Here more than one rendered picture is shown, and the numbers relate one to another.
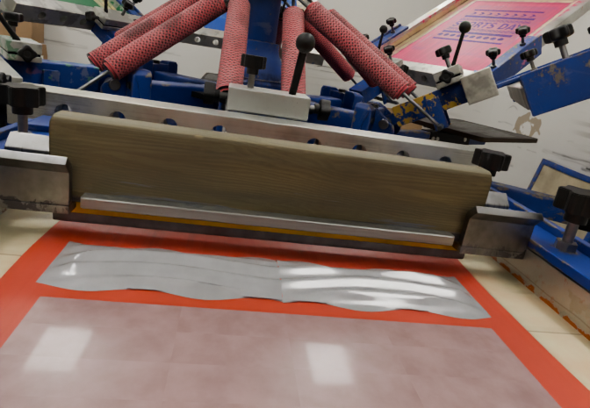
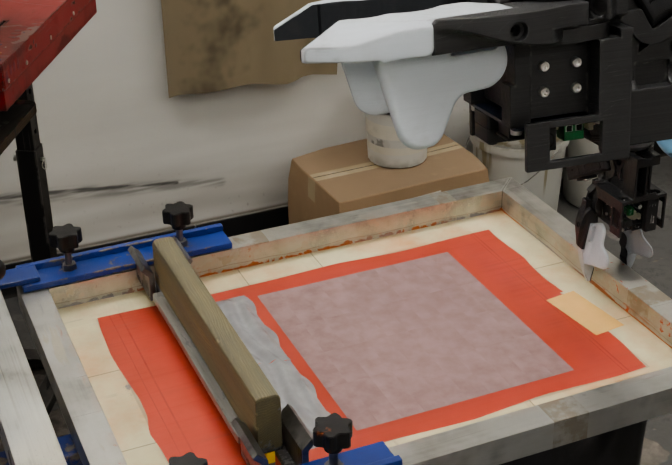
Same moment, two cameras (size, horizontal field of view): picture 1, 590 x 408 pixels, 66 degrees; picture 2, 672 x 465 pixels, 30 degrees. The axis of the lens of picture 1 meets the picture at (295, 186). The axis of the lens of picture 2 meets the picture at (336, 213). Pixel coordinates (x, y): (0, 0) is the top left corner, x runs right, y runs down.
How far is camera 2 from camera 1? 1.60 m
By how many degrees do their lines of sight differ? 93
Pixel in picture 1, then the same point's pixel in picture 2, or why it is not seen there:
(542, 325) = (238, 280)
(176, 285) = (311, 392)
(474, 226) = not seen: hidden behind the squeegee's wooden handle
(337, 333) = (306, 339)
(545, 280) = (198, 265)
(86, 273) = not seen: hidden behind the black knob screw
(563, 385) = (294, 280)
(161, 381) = (381, 374)
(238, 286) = (292, 374)
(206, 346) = (350, 371)
